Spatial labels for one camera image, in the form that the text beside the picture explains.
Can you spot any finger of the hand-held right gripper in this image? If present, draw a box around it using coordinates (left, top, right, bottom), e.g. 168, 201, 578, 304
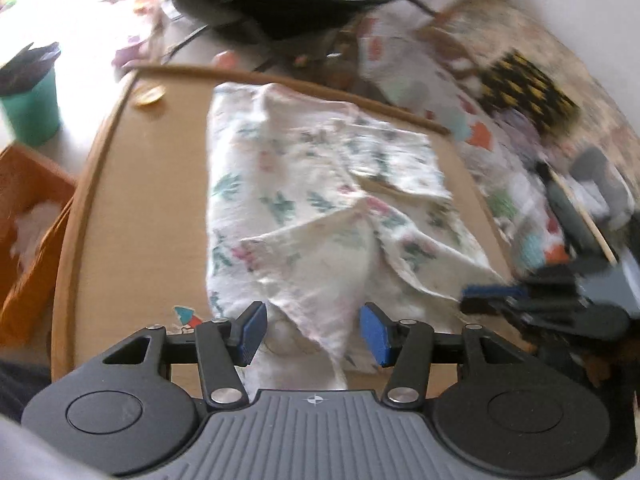
461, 282, 551, 306
460, 302, 551, 331

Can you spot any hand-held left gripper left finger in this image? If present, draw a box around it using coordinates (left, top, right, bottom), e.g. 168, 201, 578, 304
102, 301, 269, 407

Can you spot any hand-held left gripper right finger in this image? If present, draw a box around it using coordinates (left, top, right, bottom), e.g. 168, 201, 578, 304
360, 302, 506, 406

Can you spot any white floral garment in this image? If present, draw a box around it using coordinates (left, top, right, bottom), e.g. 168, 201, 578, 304
206, 82, 511, 391

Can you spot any colourful sticker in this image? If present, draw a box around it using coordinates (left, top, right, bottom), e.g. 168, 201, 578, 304
172, 305, 198, 333

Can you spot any grey cloth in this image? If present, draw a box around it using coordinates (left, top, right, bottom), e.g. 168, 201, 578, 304
545, 147, 633, 266

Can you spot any black yellow patterned pillow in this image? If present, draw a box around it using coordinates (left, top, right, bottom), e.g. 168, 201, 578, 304
477, 49, 581, 133

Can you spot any white crumpled paper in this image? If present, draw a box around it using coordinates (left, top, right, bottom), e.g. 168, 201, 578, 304
11, 200, 66, 271

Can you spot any white patchwork quilt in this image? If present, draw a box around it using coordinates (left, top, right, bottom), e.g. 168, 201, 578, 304
357, 10, 576, 271

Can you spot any colourful patterned quilt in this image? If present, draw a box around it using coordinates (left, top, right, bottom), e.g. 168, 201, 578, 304
417, 22, 618, 266

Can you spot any floral cushion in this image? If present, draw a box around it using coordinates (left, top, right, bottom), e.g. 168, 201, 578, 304
435, 0, 626, 161

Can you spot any orange wicker basket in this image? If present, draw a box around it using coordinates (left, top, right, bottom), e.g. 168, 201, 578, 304
0, 142, 77, 346

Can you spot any pink purple toy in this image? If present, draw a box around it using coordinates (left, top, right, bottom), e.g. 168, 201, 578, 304
112, 35, 151, 68

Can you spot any teal trash bin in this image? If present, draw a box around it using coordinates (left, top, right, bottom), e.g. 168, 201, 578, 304
0, 67, 62, 147

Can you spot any black bin bag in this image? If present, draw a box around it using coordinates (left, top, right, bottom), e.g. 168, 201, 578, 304
0, 42, 62, 96

